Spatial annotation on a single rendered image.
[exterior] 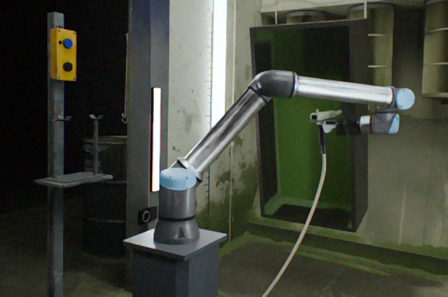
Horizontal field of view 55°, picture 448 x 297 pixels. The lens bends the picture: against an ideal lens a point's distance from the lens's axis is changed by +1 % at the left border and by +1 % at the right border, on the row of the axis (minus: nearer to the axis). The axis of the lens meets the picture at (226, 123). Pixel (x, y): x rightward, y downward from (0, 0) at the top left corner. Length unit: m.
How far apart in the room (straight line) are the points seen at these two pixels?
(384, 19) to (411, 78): 0.57
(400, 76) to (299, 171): 1.35
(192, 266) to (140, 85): 1.30
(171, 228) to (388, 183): 2.25
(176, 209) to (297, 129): 1.42
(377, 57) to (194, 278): 2.40
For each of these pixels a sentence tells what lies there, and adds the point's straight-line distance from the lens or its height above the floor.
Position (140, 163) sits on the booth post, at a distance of 2.68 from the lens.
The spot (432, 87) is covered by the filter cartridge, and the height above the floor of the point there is 1.33.
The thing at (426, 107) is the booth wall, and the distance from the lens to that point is 3.87.
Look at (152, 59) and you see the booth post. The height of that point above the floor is 1.44.
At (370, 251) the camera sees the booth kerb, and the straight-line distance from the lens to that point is 3.49.
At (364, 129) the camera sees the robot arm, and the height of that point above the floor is 1.08.
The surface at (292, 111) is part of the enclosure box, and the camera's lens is 2.92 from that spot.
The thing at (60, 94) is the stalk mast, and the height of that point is 1.22.
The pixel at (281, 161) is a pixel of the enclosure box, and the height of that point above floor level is 0.79.
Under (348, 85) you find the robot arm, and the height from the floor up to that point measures 1.28.
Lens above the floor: 1.20
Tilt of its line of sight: 3 degrees down
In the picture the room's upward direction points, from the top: 1 degrees clockwise
